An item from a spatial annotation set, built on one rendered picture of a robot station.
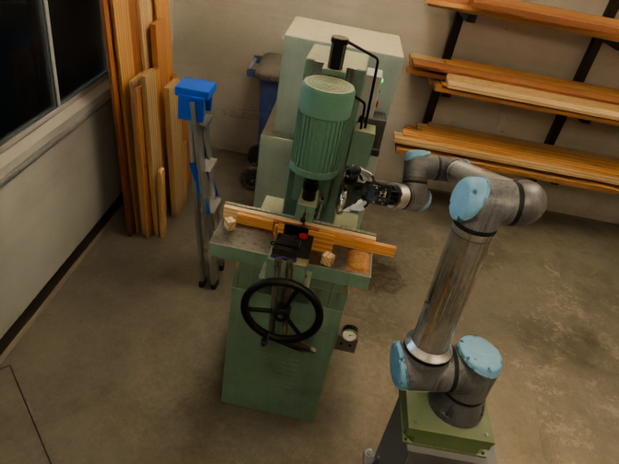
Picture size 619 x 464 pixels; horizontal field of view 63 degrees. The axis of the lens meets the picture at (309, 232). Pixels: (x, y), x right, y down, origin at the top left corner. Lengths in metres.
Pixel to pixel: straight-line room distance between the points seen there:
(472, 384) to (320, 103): 0.99
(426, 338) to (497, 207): 0.46
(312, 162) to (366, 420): 1.34
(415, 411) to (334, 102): 1.05
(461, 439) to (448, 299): 0.56
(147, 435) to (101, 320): 0.73
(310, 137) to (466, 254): 0.63
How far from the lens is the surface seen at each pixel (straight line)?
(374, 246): 1.93
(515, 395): 2.98
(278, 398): 2.38
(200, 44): 4.25
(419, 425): 1.79
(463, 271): 1.40
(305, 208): 1.82
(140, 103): 2.98
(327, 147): 1.67
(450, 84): 3.60
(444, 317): 1.49
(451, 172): 1.81
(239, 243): 1.86
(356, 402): 2.59
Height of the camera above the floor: 2.02
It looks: 34 degrees down
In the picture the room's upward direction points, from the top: 11 degrees clockwise
